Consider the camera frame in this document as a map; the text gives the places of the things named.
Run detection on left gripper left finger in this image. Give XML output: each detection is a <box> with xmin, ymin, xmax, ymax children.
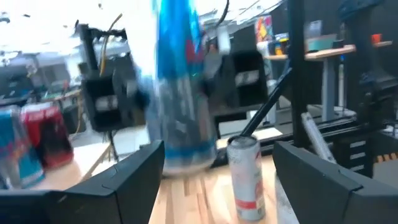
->
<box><xmin>0</xmin><ymin>139</ymin><xmax>165</xmax><ymax>224</ymax></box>

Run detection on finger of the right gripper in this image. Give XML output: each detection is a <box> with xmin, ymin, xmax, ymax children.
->
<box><xmin>81</xmin><ymin>70</ymin><xmax>147</xmax><ymax>133</ymax></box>
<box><xmin>214</xmin><ymin>51</ymin><xmax>269</xmax><ymax>115</ymax></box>

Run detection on Celsius Peach Vibe can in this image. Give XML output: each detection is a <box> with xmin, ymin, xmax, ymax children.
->
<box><xmin>226</xmin><ymin>135</ymin><xmax>267</xmax><ymax>222</ymax></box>

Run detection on wooden background desk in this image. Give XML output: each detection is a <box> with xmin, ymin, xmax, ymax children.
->
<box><xmin>264</xmin><ymin>40</ymin><xmax>393</xmax><ymax>122</ymax></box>

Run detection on blue Red Bull can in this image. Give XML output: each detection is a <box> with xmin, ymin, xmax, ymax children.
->
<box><xmin>0</xmin><ymin>105</ymin><xmax>46</xmax><ymax>190</ymax></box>
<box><xmin>145</xmin><ymin>0</ymin><xmax>218</xmax><ymax>177</ymax></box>

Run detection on silver aluminium profile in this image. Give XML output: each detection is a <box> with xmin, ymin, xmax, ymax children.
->
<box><xmin>300</xmin><ymin>111</ymin><xmax>337</xmax><ymax>164</ymax></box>

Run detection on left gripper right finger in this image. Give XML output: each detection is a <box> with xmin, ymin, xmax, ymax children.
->
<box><xmin>272</xmin><ymin>141</ymin><xmax>398</xmax><ymax>224</ymax></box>

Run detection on red Coca-Cola can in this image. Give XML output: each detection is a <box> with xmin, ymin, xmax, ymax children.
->
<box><xmin>21</xmin><ymin>102</ymin><xmax>75</xmax><ymax>169</ymax></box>

